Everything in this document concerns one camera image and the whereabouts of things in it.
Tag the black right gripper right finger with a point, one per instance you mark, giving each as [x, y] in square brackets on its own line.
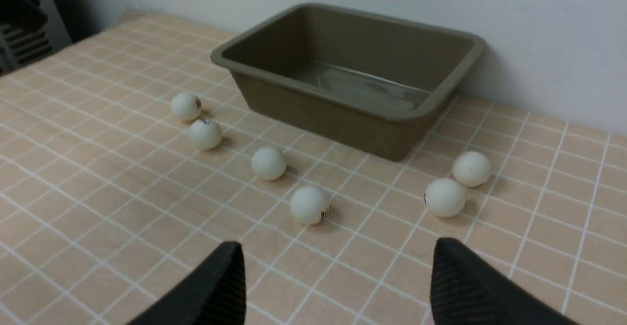
[466, 290]

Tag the white ball with logo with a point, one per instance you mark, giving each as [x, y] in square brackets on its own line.
[206, 134]

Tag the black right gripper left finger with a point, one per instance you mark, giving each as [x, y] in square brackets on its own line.
[214, 293]

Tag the grey vented cabinet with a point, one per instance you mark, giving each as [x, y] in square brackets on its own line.
[30, 30]

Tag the olive green plastic bin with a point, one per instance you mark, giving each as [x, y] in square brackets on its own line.
[369, 81]

